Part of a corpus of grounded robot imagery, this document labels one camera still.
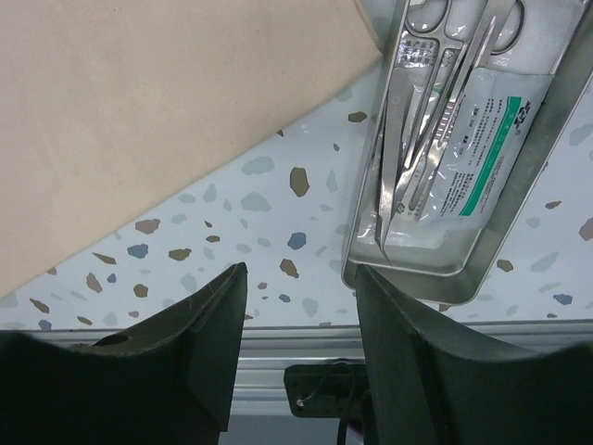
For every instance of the green scalpel blade packet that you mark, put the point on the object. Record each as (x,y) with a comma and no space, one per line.
(496,113)

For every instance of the small steel scissors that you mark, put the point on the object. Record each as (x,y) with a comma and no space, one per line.
(436,32)

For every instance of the aluminium rail frame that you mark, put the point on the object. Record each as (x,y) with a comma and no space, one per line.
(297,371)

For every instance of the clear suture packet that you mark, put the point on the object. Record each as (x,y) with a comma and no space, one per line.
(533,41)

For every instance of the steel hemostat forceps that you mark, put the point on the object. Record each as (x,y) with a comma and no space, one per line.
(459,65)

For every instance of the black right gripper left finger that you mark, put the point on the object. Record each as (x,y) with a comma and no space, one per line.
(166,380)

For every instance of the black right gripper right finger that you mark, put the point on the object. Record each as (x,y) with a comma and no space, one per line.
(435,381)

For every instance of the metal instrument tray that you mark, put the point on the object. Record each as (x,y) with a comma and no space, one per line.
(452,271)

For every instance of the beige cloth drape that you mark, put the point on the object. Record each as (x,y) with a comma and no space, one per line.
(110,107)

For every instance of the curved steel tweezers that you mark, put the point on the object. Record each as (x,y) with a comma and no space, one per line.
(397,105)

